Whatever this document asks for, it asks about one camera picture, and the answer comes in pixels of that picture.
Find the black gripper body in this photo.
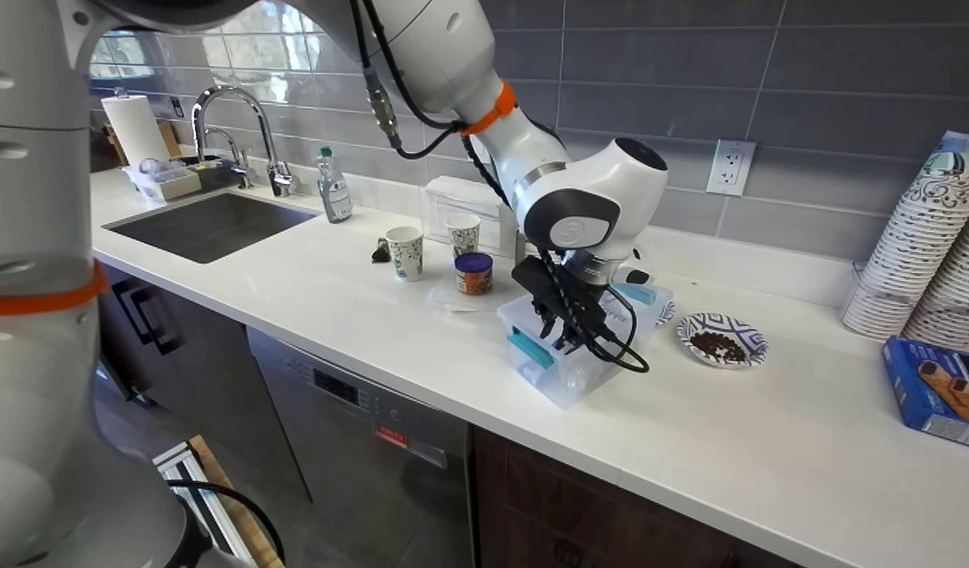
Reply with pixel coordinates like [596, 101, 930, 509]
[513, 255, 606, 344]

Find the small orange blue tub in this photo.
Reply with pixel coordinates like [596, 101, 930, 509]
[455, 254, 493, 298]

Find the patterned paper cup back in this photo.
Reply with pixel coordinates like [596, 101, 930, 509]
[446, 216, 481, 255]

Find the patterned paper cup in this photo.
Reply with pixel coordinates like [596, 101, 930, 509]
[386, 226, 424, 282]
[446, 216, 481, 255]

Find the patterned paper cup front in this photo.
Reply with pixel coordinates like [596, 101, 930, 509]
[386, 226, 424, 282]

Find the clear water bottle green cap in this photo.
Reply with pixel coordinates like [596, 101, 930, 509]
[315, 147, 353, 223]

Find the stainless steel dishwasher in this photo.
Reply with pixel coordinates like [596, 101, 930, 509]
[246, 327, 478, 568]

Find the chrome kitchen faucet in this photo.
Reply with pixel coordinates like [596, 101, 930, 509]
[191, 81, 299, 198]

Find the stainless steel sink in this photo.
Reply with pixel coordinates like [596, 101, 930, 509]
[110, 194, 314, 264]

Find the blue cookie box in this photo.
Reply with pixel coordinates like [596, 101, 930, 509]
[880, 338, 969, 447]

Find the white cutting board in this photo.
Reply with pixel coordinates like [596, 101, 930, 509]
[101, 96, 170, 168]

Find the white wall outlet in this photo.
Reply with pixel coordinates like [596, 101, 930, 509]
[707, 138, 755, 196]

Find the black cabinet handle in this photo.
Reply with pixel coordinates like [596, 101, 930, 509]
[121, 284, 181, 356]

